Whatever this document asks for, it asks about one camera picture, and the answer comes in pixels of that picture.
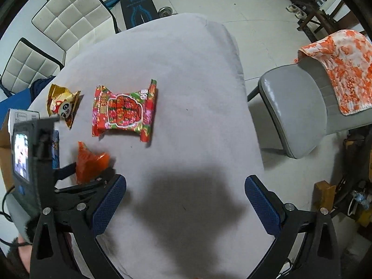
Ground black blue weight bench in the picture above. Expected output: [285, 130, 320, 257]
[104, 0, 187, 31]

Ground orange floral towel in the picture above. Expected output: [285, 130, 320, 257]
[294, 30, 372, 116]

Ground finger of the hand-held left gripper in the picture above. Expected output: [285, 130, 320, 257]
[54, 167, 117, 195]
[52, 163, 78, 182]

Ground person's left forearm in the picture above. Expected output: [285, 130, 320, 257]
[0, 192, 40, 274]

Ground red patterned snack packet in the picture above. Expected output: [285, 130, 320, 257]
[91, 79, 159, 142]

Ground black cable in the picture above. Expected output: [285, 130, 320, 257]
[0, 185, 16, 248]

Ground gold panda snack packet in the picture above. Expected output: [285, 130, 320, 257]
[47, 84, 82, 128]

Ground white quilted chair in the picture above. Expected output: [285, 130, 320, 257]
[31, 0, 120, 56]
[0, 37, 66, 95]

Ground grey table cloth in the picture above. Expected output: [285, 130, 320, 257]
[27, 13, 275, 279]

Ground dark blue cloth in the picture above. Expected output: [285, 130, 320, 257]
[0, 76, 56, 114]

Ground dark wooden chair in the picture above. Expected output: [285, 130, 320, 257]
[296, 0, 367, 43]

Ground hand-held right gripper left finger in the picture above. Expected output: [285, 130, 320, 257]
[29, 174, 128, 279]

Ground yellow wooden block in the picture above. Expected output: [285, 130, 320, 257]
[314, 181, 336, 213]

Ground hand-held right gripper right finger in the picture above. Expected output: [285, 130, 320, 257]
[244, 174, 342, 279]

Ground cardboard box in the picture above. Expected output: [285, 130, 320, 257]
[0, 109, 60, 189]

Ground grey padded chair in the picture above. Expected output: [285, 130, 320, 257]
[247, 55, 372, 160]

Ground orange snack packet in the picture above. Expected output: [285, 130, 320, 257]
[76, 141, 111, 185]

